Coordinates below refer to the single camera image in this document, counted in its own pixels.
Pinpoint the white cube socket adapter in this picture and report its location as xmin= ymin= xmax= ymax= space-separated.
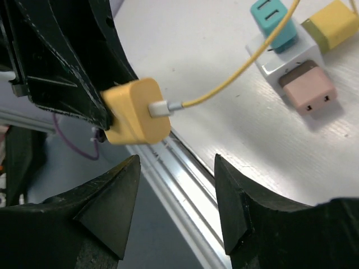
xmin=255 ymin=21 xmax=325 ymax=97

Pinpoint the brown cube charger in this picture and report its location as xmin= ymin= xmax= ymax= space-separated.
xmin=278 ymin=60 xmax=338 ymax=115

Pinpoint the aluminium table frame rail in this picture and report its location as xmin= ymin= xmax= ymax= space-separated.
xmin=6 ymin=116 xmax=231 ymax=268

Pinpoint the yellow two-port USB charger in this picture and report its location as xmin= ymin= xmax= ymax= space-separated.
xmin=301 ymin=1 xmax=358 ymax=54

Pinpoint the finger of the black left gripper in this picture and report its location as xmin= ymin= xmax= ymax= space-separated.
xmin=16 ymin=1 xmax=137 ymax=130

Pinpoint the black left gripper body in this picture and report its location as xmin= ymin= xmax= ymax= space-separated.
xmin=1 ymin=1 xmax=31 ymax=97

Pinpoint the yellow charger with cable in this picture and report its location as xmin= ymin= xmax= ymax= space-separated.
xmin=102 ymin=78 xmax=171 ymax=145

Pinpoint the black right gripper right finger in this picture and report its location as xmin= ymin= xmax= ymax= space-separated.
xmin=214 ymin=155 xmax=358 ymax=268

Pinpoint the teal USB charger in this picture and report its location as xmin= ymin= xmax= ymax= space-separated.
xmin=250 ymin=0 xmax=297 ymax=54

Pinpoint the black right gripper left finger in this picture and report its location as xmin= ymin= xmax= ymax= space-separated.
xmin=1 ymin=155 xmax=141 ymax=268

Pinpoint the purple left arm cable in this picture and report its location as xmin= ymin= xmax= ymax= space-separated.
xmin=52 ymin=112 xmax=100 ymax=161

